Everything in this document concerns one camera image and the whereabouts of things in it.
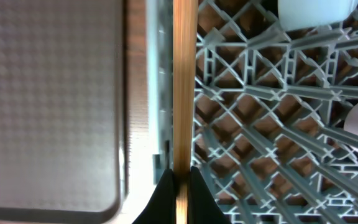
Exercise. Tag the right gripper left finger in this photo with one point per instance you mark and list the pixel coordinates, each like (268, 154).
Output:
(161, 207)

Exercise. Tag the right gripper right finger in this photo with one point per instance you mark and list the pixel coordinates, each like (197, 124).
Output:
(202, 207)

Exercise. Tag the wooden chopstick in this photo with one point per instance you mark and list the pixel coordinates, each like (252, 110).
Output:
(185, 14)

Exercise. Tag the light blue bowl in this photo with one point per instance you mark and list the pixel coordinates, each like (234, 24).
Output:
(302, 14)

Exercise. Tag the grey dishwasher rack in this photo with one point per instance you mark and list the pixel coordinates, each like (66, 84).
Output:
(269, 111)

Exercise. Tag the brown serving tray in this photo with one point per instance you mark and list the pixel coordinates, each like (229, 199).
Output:
(61, 112)

